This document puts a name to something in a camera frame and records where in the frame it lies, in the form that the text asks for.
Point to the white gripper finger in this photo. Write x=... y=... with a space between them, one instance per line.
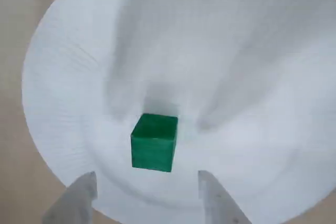
x=219 y=203
x=73 y=200

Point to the green cube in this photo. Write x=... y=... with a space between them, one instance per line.
x=153 y=145

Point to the white paper plate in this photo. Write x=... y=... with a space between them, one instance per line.
x=183 y=51

